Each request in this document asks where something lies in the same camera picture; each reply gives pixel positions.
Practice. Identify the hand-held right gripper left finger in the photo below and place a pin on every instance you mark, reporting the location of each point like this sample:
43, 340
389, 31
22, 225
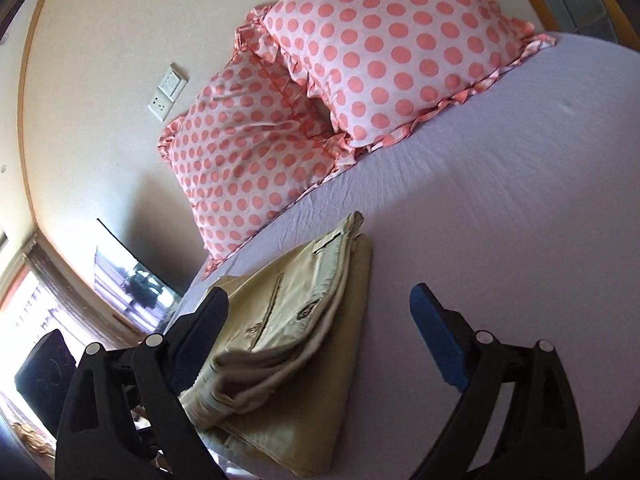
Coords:
192, 347

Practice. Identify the white wall socket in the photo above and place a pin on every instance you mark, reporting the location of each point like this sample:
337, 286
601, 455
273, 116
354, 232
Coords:
160, 105

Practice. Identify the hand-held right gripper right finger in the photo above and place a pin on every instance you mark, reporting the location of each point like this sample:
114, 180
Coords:
440, 345

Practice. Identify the bed with lavender sheet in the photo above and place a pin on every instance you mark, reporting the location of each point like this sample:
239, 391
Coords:
465, 240

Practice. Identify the black chair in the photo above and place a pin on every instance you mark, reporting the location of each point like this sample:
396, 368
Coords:
42, 385

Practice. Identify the pink polka dot pillow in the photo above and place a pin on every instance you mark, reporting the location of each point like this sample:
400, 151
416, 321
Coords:
250, 160
395, 50

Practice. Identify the beige pants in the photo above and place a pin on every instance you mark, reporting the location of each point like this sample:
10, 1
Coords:
280, 340

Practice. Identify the white wall switch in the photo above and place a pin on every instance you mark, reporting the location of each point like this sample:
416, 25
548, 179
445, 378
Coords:
173, 82

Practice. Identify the glass top side table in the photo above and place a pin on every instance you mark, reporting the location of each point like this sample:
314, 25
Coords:
135, 280

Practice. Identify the brown window curtain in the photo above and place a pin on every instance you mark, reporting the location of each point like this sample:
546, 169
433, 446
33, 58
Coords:
60, 285

